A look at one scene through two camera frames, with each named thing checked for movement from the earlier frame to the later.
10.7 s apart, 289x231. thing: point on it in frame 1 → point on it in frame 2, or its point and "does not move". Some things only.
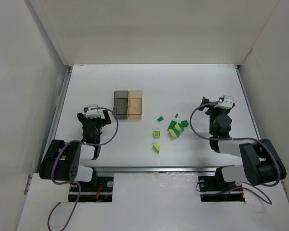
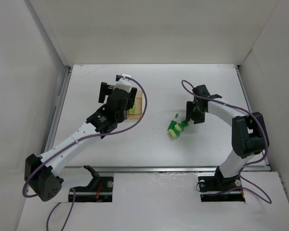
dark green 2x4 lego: x=172 y=125 does not move
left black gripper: x=93 y=119 → x=103 y=91
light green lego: x=177 y=127 does not move
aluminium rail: x=160 y=170 does not move
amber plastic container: x=135 y=105 does not move
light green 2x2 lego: x=156 y=134 → x=132 y=110
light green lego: x=174 y=134 does not move
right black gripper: x=216 y=110 → x=195 y=111
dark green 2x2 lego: x=184 y=123 does not move
